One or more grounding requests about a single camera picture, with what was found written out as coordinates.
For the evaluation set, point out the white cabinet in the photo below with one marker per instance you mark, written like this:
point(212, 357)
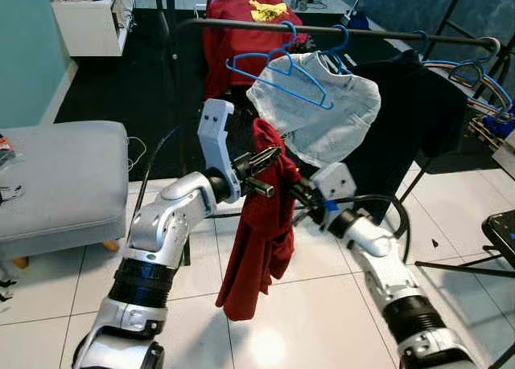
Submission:
point(88, 27)

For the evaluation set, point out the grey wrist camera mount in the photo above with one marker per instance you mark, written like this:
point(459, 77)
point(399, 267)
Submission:
point(216, 136)
point(334, 182)

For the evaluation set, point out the black metal clothes rack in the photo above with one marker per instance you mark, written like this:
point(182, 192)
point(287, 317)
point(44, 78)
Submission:
point(386, 34)

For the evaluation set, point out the grey power adapter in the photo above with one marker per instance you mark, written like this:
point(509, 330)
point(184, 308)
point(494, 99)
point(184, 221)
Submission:
point(303, 2)

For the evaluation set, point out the blue plastic hanger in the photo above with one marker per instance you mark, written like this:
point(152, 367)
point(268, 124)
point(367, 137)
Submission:
point(425, 43)
point(489, 75)
point(291, 35)
point(344, 39)

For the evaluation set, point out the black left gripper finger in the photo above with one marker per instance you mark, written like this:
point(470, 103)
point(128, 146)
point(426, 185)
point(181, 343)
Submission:
point(270, 164)
point(267, 155)

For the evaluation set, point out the black garment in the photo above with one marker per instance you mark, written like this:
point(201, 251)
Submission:
point(410, 120)

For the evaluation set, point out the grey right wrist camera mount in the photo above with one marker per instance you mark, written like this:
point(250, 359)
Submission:
point(334, 182)

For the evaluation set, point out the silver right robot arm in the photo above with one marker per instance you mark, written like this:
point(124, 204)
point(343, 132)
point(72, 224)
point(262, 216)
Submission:
point(386, 272)

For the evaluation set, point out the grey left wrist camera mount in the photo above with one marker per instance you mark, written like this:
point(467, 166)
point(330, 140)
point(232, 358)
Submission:
point(216, 136)

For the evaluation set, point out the red shirt with yellow print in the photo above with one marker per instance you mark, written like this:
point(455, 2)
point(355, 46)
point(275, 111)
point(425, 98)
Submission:
point(233, 47)

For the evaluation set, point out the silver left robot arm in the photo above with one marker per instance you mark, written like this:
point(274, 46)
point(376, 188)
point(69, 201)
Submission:
point(161, 224)

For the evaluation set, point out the orange packaged item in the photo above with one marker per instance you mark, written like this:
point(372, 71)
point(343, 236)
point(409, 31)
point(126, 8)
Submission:
point(3, 150)

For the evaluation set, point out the black folding stool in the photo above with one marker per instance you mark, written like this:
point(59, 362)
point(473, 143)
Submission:
point(500, 232)

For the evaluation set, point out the red garment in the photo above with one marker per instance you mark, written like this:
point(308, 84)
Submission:
point(257, 256)

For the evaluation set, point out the grey upholstered ottoman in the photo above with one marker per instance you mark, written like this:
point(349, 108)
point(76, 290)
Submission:
point(56, 184)

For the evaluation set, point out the blue floor mop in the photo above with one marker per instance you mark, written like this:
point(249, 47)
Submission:
point(359, 22)

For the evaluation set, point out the light denim shorts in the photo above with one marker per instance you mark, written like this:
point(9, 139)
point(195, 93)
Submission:
point(322, 128)

